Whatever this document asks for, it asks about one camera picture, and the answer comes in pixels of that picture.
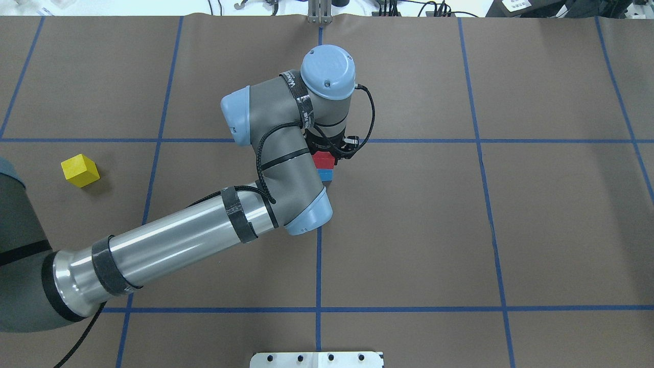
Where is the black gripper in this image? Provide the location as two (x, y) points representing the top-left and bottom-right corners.
(304, 129), (360, 160)

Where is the red wooden block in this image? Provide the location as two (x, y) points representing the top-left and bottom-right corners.
(312, 151), (336, 170)

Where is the blue wooden block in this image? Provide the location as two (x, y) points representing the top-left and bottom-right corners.
(317, 169), (334, 185)

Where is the yellow wooden block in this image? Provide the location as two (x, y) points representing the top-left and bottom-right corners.
(60, 154), (101, 188)

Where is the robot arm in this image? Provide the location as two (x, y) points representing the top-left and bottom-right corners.
(1, 44), (364, 333)

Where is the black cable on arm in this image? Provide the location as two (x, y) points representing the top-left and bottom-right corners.
(254, 84), (376, 205)

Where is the white pedestal column with base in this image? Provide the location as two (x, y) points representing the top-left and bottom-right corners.
(249, 351), (385, 367)

